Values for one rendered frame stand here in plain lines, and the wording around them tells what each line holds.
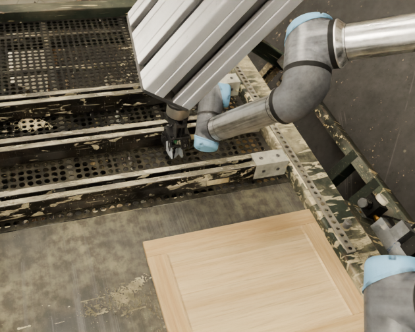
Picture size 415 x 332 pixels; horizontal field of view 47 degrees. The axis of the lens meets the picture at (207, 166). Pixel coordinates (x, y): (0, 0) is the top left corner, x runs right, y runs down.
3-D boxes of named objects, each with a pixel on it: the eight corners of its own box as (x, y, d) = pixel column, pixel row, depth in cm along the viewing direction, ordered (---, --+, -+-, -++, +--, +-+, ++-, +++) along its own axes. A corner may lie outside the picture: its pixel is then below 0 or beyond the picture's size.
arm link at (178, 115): (164, 97, 153) (188, 95, 155) (163, 108, 156) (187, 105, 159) (170, 112, 148) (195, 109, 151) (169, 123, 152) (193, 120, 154)
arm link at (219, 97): (226, 122, 150) (191, 118, 150) (229, 89, 153) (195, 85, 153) (228, 112, 143) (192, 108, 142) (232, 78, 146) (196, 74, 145)
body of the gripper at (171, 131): (168, 153, 159) (170, 125, 151) (162, 136, 165) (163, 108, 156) (190, 149, 161) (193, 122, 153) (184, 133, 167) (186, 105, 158)
